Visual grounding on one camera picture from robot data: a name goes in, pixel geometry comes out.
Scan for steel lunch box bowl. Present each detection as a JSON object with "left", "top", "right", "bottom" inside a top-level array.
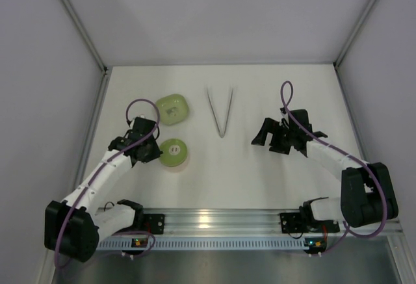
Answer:
[{"left": 162, "top": 157, "right": 190, "bottom": 173}]

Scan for aluminium mounting rail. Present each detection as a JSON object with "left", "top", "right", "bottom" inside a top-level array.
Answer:
[{"left": 94, "top": 208, "right": 404, "bottom": 237}]

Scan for right aluminium frame post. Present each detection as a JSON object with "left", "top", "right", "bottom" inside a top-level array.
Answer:
[{"left": 334, "top": 0, "right": 394, "bottom": 69}]

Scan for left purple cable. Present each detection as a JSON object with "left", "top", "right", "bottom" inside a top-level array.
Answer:
[{"left": 53, "top": 98, "right": 161, "bottom": 269}]

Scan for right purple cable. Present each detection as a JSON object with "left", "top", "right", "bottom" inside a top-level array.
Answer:
[{"left": 280, "top": 81, "right": 389, "bottom": 259}]

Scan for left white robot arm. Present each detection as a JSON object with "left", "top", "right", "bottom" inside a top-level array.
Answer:
[{"left": 44, "top": 117, "right": 162, "bottom": 263}]

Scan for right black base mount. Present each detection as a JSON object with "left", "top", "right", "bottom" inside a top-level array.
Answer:
[{"left": 279, "top": 212, "right": 308, "bottom": 235}]

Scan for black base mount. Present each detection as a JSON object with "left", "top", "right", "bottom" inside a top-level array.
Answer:
[
  {"left": 279, "top": 212, "right": 308, "bottom": 235},
  {"left": 129, "top": 213, "right": 165, "bottom": 235}
]

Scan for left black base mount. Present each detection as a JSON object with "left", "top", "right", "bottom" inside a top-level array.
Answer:
[{"left": 129, "top": 213, "right": 165, "bottom": 235}]

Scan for green round lid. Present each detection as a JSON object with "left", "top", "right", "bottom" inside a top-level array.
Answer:
[{"left": 159, "top": 138, "right": 188, "bottom": 168}]

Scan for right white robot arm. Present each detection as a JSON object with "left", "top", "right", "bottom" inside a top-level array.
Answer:
[{"left": 251, "top": 109, "right": 398, "bottom": 227}]

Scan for metal serving tongs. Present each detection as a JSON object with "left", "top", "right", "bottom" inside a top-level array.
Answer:
[{"left": 205, "top": 84, "right": 235, "bottom": 139}]

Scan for aluminium frame post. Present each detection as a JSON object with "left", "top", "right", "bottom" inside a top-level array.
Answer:
[
  {"left": 44, "top": 0, "right": 109, "bottom": 73},
  {"left": 334, "top": 0, "right": 394, "bottom": 69}
]

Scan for left aluminium frame post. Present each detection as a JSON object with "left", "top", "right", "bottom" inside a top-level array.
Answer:
[{"left": 44, "top": 0, "right": 109, "bottom": 73}]

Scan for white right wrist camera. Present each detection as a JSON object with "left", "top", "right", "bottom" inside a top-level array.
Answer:
[{"left": 280, "top": 108, "right": 289, "bottom": 122}]

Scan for purple cable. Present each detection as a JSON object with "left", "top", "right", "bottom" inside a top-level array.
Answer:
[
  {"left": 53, "top": 98, "right": 161, "bottom": 269},
  {"left": 280, "top": 81, "right": 389, "bottom": 259}
]

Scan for green food tray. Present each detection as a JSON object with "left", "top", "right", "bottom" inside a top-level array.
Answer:
[{"left": 155, "top": 94, "right": 190, "bottom": 125}]

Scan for grey slotted cable duct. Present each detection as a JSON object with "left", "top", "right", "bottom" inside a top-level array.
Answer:
[{"left": 97, "top": 237, "right": 312, "bottom": 251}]

